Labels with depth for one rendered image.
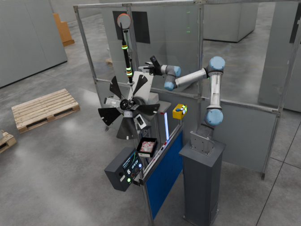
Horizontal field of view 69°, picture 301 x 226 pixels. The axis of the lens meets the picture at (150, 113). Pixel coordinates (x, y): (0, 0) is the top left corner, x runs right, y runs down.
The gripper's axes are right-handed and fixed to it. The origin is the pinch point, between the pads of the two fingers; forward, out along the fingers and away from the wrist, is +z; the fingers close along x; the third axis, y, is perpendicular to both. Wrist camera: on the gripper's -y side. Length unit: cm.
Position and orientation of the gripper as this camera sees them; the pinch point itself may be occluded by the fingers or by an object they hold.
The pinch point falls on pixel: (142, 64)
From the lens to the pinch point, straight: 196.8
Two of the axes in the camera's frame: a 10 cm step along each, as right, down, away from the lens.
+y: 1.1, 8.3, 5.5
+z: -8.6, -2.0, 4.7
